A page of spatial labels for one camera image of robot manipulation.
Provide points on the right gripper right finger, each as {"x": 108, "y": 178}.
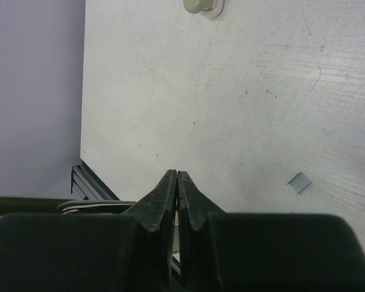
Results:
{"x": 222, "y": 251}

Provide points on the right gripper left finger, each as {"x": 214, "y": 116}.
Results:
{"x": 72, "y": 245}

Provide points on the small staple strip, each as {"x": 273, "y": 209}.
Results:
{"x": 299, "y": 183}

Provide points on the beige stapler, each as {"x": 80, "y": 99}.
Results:
{"x": 208, "y": 8}

